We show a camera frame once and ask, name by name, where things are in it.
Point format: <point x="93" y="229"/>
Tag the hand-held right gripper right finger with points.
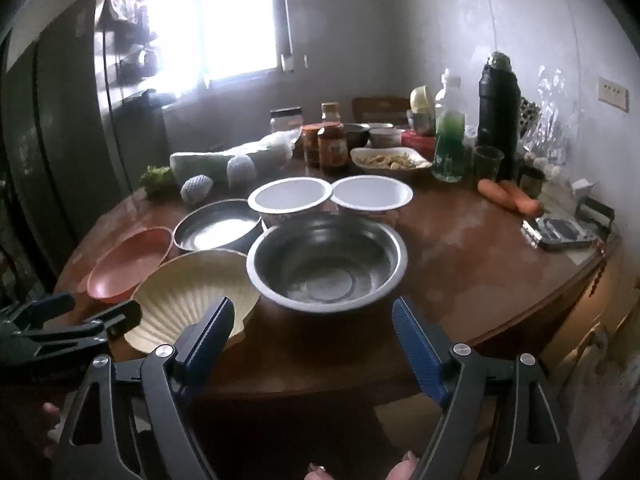
<point x="415" y="345"/>

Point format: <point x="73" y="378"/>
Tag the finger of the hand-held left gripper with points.
<point x="45" y="306"/>
<point x="110" y="322"/>

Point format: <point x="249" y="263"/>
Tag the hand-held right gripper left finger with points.
<point x="215" y="330"/>

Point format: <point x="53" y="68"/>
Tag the cream scalloped plate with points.
<point x="190" y="285"/>

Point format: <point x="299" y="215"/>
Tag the pink plastic plate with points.
<point x="125" y="265"/>

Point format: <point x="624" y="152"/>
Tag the round stainless steel plate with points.
<point x="215" y="230"/>

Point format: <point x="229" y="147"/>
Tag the white disposable bowl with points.
<point x="372" y="192"/>
<point x="290" y="195"/>

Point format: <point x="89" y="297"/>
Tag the person's left hand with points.
<point x="50" y="410"/>

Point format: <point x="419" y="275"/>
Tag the fruit in white foam net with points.
<point x="241" y="170"/>
<point x="196" y="190"/>

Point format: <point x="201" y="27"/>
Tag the green lettuce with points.
<point x="156" y="180"/>

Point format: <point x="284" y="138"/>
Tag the napa cabbage in plastic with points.
<point x="210" y="162"/>

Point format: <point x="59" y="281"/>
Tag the orange carrot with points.
<point x="527" y="202"/>
<point x="495" y="194"/>

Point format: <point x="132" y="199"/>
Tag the dark refrigerator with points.
<point x="60" y="135"/>

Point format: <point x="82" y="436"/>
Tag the dark low cabinet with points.
<point x="142" y="145"/>

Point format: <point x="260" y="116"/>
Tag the white dish of food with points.
<point x="390" y="160"/>

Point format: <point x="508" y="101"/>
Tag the clear drinking glass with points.
<point x="487" y="162"/>

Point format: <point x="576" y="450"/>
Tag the plastic bottle with green liquid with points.
<point x="450" y="150"/>

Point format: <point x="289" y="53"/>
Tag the small dark jar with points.
<point x="531" y="180"/>

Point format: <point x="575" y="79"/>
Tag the red box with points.
<point x="420" y="142"/>

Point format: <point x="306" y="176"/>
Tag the red chili sauce jar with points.
<point x="311" y="147"/>

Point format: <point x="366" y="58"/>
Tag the white small bowl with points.
<point x="385" y="137"/>

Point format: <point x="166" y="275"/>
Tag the brown sauce bottle orange label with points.
<point x="332" y="150"/>

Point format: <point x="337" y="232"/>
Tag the dark small bowl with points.
<point x="357" y="135"/>

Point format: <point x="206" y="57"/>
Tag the clear jar with black lid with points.
<point x="286" y="122"/>

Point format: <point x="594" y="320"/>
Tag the small white box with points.
<point x="582" y="189"/>

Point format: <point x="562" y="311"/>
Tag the wooden chair solid back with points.
<point x="380" y="107"/>

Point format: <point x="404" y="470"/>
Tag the pale yellow plastic cup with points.
<point x="422" y="100"/>

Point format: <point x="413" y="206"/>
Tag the black thermos flask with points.
<point x="497" y="110"/>

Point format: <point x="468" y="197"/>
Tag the clear crinkled plastic bag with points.
<point x="545" y="125"/>

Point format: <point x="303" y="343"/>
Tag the metal kitchen rack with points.
<point x="127" y="35"/>

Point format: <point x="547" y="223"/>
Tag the window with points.
<point x="225" y="20"/>

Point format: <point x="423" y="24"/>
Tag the wall socket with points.
<point x="614" y="94"/>

